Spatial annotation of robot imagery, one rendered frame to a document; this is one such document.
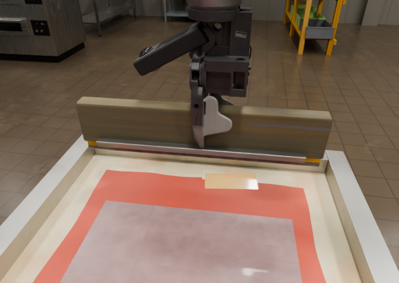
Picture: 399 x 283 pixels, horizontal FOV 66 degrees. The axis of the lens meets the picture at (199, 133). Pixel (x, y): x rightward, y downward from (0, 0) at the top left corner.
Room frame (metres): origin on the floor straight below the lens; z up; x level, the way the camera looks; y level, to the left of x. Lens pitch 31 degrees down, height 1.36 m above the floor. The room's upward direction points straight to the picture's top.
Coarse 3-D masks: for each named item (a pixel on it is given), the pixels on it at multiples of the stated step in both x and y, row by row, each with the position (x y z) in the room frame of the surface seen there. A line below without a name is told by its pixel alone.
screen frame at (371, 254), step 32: (64, 160) 0.50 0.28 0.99; (192, 160) 0.54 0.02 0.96; (224, 160) 0.53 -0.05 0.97; (32, 192) 0.41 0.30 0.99; (64, 192) 0.44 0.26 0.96; (352, 192) 0.41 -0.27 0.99; (32, 224) 0.35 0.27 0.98; (352, 224) 0.34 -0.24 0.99; (0, 256) 0.28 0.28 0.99; (384, 256) 0.28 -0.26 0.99
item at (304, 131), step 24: (96, 120) 0.45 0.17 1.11; (120, 120) 0.44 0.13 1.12; (144, 120) 0.44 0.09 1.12; (168, 120) 0.43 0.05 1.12; (240, 120) 0.42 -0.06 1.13; (264, 120) 0.41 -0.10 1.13; (288, 120) 0.41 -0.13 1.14; (312, 120) 0.40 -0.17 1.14; (192, 144) 0.43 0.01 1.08; (216, 144) 0.42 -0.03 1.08; (240, 144) 0.42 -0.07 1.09; (264, 144) 0.41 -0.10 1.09; (288, 144) 0.41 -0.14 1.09; (312, 144) 0.40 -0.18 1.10
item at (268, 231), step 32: (224, 192) 0.45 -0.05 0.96; (256, 192) 0.45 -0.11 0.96; (288, 192) 0.45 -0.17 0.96; (192, 224) 0.37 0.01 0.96; (224, 224) 0.37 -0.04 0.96; (256, 224) 0.37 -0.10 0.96; (288, 224) 0.37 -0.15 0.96; (192, 256) 0.30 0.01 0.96; (224, 256) 0.30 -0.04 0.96; (256, 256) 0.30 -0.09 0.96; (288, 256) 0.30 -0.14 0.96
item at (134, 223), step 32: (96, 192) 0.45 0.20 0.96; (128, 192) 0.45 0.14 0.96; (160, 192) 0.45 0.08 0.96; (192, 192) 0.45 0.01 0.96; (96, 224) 0.37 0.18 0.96; (128, 224) 0.37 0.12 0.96; (160, 224) 0.37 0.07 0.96; (64, 256) 0.30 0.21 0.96; (96, 256) 0.30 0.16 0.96; (128, 256) 0.30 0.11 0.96; (160, 256) 0.30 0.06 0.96
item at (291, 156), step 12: (108, 144) 0.43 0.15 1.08; (120, 144) 0.43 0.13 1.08; (132, 144) 0.43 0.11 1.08; (144, 144) 0.43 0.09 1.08; (156, 144) 0.43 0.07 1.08; (168, 144) 0.43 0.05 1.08; (180, 144) 0.43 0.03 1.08; (228, 156) 0.41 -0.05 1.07; (240, 156) 0.40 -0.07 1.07; (252, 156) 0.40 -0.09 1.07; (264, 156) 0.40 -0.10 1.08; (276, 156) 0.39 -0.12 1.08; (288, 156) 0.39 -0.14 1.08; (300, 156) 0.39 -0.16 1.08
